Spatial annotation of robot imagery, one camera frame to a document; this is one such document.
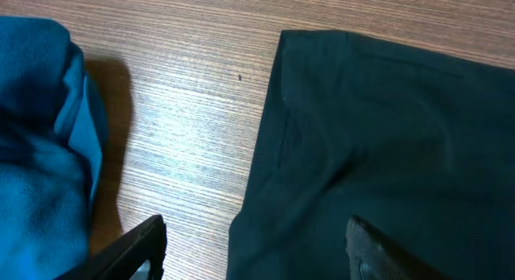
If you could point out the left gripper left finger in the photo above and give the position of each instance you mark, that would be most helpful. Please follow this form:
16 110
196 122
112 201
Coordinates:
138 254

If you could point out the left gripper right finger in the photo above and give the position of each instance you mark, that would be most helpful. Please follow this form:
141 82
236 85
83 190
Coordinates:
374 256

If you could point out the black polo shirt with logo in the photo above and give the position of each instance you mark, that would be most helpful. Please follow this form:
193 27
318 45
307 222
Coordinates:
417 143

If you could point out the blue crumpled shirt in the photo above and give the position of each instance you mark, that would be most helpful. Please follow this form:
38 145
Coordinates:
53 128

